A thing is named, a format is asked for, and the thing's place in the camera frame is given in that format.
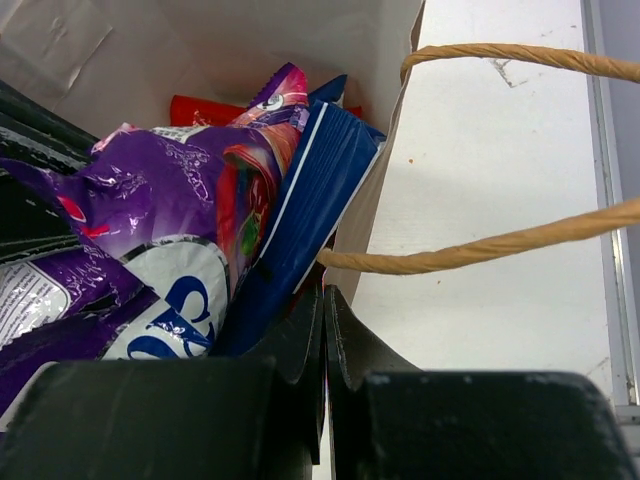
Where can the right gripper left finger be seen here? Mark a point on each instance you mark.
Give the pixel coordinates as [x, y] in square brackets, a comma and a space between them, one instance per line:
[256, 416]

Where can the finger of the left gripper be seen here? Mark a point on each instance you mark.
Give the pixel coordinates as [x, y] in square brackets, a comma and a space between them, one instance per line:
[36, 141]

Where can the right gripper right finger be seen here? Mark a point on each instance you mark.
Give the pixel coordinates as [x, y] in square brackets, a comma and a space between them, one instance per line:
[392, 420]

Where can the purple snack bag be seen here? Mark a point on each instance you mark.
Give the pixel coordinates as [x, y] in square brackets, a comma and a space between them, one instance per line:
[175, 216]

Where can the brown paper bag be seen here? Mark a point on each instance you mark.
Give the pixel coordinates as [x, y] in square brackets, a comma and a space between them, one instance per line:
[98, 64]

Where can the red candy snack bag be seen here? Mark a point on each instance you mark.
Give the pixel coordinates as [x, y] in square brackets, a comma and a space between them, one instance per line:
[278, 112]

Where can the blue Burts chilli bag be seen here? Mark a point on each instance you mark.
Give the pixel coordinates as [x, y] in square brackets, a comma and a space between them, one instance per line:
[334, 156]

